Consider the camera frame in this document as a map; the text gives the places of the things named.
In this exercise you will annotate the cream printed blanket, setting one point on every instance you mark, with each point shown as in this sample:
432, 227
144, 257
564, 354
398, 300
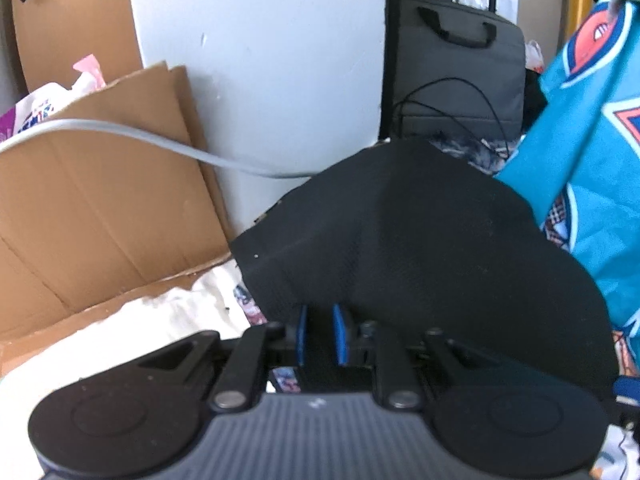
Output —
100, 340

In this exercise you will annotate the black shorts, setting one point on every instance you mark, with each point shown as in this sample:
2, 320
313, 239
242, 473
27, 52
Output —
425, 260

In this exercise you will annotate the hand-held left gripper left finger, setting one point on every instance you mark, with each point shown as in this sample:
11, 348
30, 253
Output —
301, 336

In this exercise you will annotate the teal printed blanket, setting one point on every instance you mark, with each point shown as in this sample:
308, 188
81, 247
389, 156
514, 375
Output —
590, 160

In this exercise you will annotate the white plastic bag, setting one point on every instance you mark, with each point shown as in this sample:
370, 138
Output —
535, 55

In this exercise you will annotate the brown cardboard sheet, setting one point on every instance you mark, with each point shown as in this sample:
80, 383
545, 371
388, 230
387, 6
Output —
100, 210

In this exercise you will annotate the upright brown board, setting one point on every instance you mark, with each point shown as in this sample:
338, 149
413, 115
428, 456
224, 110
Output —
75, 10

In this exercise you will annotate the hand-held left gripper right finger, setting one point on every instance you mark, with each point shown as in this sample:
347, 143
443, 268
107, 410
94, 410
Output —
342, 336

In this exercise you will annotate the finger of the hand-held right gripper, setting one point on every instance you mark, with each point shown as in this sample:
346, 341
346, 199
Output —
625, 391

